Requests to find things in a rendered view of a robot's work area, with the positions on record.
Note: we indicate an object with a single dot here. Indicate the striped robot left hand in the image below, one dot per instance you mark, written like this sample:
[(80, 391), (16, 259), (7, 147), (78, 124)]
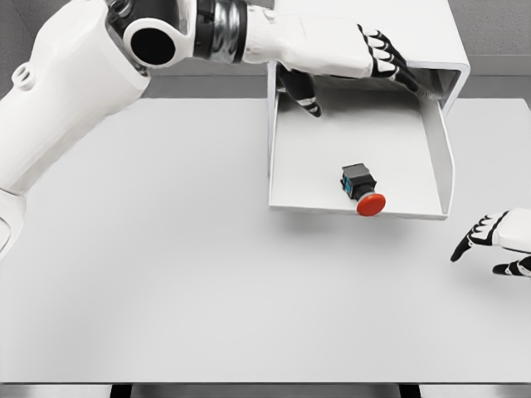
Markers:
[(336, 54)]

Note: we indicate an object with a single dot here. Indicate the striped robot right hand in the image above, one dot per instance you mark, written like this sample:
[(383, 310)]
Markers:
[(504, 238)]

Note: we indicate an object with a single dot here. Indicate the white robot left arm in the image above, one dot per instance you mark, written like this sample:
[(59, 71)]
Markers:
[(62, 103)]

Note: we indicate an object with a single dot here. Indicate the white tabletop storage cabinet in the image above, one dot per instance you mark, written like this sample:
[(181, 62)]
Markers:
[(415, 37)]

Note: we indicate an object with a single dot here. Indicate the red button load switch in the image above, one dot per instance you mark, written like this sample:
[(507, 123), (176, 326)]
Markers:
[(363, 191)]

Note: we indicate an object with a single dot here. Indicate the white cabinet drawer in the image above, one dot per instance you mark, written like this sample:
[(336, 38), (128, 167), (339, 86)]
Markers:
[(357, 157)]

